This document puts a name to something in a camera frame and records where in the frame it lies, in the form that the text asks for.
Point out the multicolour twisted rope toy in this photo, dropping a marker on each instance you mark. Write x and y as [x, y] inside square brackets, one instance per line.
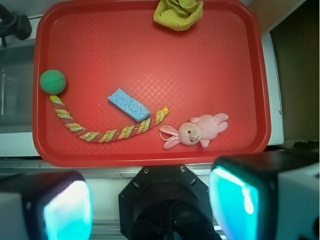
[106, 134]

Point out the pink plush bunny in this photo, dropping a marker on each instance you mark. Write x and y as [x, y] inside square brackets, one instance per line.
[199, 130]

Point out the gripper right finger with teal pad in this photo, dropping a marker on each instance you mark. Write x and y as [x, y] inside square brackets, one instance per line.
[272, 195]

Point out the red plastic tray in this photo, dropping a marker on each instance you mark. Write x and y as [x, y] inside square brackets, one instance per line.
[216, 66]

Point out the blue sponge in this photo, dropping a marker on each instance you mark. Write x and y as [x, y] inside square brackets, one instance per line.
[129, 105]

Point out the brown cardboard panel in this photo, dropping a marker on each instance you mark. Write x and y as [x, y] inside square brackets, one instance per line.
[296, 46]

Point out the green foam ball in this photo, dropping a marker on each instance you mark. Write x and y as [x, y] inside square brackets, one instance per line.
[53, 82]

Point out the grey faucet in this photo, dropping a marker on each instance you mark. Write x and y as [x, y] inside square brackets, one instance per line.
[12, 24]

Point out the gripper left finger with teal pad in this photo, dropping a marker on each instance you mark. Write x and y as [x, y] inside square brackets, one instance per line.
[46, 206]

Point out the yellow-green cloth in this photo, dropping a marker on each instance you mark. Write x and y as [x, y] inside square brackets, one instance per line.
[178, 15]

